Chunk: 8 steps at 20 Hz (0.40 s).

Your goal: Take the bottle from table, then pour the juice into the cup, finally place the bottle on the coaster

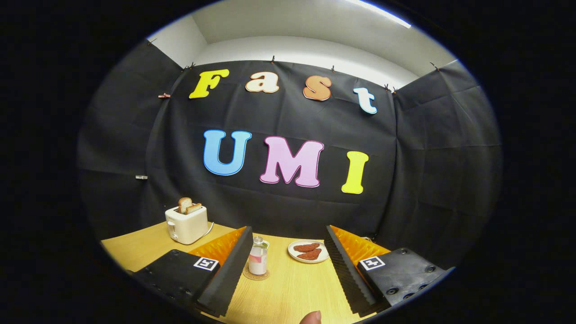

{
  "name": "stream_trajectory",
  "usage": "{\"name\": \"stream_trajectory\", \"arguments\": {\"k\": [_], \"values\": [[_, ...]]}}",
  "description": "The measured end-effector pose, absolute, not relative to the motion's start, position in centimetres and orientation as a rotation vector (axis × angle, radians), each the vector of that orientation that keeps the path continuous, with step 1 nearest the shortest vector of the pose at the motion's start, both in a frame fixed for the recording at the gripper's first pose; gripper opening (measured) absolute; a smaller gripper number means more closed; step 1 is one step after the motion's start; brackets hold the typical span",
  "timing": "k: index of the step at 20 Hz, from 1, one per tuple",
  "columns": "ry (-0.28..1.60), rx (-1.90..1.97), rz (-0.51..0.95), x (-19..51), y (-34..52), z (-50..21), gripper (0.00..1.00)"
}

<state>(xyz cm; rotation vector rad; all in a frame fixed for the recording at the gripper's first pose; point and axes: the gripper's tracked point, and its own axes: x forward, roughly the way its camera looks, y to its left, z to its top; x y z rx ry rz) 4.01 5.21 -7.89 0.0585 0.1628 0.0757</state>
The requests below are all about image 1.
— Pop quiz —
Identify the white round plate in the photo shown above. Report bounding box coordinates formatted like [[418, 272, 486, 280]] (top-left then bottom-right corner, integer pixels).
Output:
[[288, 239, 330, 264]]

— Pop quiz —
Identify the wooden table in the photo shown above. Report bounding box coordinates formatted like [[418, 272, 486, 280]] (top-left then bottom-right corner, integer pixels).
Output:
[[100, 221, 383, 324]]

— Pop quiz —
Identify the clear juice bottle pink label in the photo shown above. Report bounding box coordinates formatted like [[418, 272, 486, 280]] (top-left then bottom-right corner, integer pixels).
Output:
[[248, 236, 269, 276]]

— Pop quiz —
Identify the black backdrop cloth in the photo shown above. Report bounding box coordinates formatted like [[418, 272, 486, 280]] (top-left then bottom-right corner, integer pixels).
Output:
[[76, 40, 504, 270]]

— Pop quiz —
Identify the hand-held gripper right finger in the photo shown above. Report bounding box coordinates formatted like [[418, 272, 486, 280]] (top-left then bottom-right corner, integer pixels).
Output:
[[324, 225, 450, 317]]

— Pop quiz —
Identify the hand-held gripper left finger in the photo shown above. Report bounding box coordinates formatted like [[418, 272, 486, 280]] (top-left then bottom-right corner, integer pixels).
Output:
[[128, 226, 255, 318]]

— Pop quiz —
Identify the round brown coaster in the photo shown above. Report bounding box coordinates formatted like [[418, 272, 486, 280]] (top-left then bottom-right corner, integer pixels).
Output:
[[242, 266, 270, 281]]

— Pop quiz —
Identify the cream toaster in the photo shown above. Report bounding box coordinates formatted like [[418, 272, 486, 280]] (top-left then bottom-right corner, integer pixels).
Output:
[[165, 205, 209, 245]]

